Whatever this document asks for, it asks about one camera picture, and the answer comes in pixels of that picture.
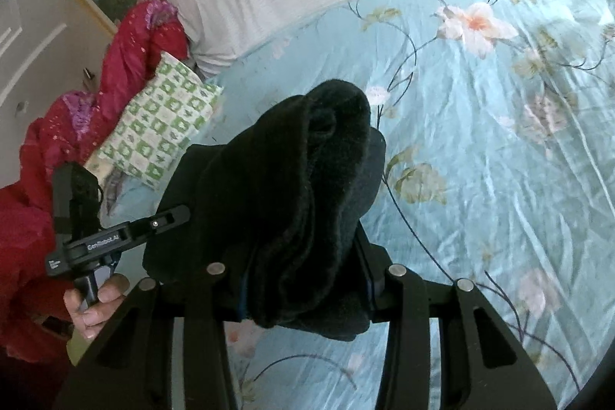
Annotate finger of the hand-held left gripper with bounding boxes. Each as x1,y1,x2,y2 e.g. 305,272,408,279
129,205,192,244

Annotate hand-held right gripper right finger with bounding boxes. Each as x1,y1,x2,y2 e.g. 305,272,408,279
353,228,559,410

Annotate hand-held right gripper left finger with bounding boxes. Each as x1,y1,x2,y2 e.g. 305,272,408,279
53,262,249,410

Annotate black pants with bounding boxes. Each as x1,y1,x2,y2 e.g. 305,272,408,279
141,78,387,342

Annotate person's left hand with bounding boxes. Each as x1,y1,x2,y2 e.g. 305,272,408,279
64,273,131,340

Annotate green checked pillow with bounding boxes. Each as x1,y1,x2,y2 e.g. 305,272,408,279
86,51,224,190

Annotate blue floral bedsheet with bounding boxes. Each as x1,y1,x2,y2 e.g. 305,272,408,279
98,0,615,410

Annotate red patterned quilt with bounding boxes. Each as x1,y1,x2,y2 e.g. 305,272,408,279
19,0,191,209

